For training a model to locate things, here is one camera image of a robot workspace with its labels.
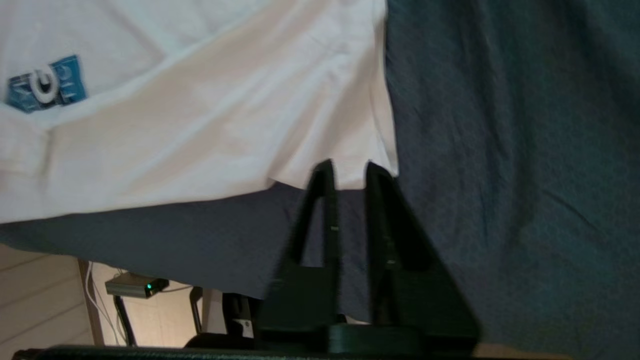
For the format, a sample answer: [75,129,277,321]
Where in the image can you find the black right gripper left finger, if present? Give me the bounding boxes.
[254,159,342,347]

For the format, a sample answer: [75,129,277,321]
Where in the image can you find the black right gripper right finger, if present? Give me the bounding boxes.
[363,160,482,354]

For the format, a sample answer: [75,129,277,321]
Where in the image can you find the white t-shirt blue print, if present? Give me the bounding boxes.
[0,0,400,225]

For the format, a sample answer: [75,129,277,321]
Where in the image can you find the black robot body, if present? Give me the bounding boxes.
[185,292,262,351]

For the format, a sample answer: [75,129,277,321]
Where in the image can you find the blue bed with headboard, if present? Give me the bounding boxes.
[0,0,640,359]

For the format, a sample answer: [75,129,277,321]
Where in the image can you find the small black box green light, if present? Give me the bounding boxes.
[104,272,170,300]

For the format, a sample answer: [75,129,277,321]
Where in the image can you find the white cable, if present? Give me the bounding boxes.
[84,260,126,346]

